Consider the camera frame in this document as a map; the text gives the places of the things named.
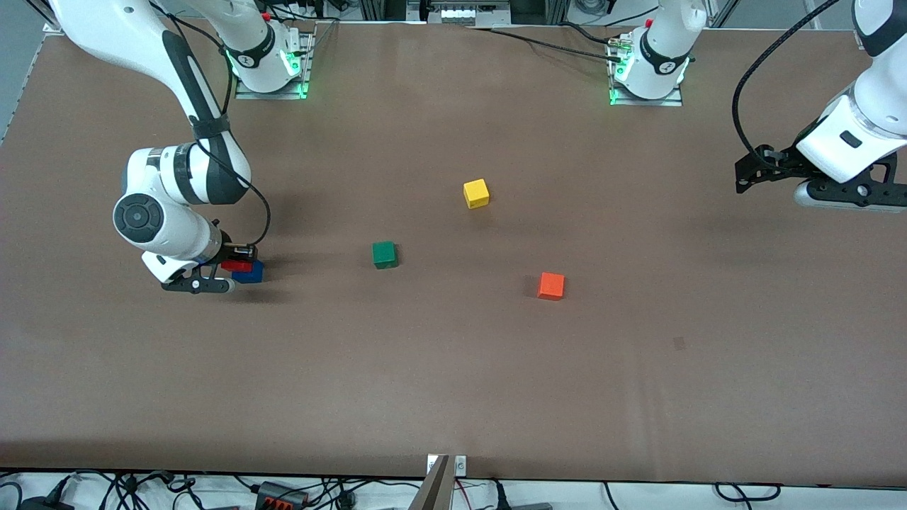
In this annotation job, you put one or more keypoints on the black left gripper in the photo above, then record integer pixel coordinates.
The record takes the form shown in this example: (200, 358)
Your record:
(777, 164)

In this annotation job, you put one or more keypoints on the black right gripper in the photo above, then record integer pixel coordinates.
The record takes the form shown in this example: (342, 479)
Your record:
(228, 251)

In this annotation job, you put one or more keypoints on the red wooden block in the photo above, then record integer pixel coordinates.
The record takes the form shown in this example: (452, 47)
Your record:
(236, 266)

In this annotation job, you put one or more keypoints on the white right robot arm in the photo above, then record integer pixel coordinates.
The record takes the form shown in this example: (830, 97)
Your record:
(163, 227)

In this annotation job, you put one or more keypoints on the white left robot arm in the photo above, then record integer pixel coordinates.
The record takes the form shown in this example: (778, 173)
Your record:
(662, 49)

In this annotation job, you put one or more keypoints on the blue wooden block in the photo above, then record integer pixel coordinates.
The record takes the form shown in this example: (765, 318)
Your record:
(249, 276)

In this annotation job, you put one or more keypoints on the green wooden block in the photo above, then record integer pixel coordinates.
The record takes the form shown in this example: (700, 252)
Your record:
(384, 255)

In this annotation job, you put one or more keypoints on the yellow wooden block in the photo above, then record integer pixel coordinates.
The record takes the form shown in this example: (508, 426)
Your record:
(476, 194)

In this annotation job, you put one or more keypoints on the orange wooden block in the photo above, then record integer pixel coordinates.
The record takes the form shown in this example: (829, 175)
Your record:
(550, 286)

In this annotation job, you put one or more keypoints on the white terminal block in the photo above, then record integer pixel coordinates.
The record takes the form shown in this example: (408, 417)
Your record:
(468, 14)

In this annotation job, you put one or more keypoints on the orange black connector box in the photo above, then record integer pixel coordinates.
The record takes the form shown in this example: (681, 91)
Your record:
(280, 499)

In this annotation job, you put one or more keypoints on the grey metal bar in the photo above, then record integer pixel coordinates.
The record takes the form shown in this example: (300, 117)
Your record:
(434, 489)

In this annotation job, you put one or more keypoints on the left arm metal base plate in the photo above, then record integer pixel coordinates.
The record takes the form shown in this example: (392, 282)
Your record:
(673, 101)

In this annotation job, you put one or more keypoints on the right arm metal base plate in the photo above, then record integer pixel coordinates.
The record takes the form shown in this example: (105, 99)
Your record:
(269, 95)

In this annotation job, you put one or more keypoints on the small white bracket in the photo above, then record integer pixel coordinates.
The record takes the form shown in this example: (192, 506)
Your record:
(460, 465)

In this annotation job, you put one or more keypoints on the aluminium corner bracket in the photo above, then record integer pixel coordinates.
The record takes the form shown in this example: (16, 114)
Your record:
(48, 30)

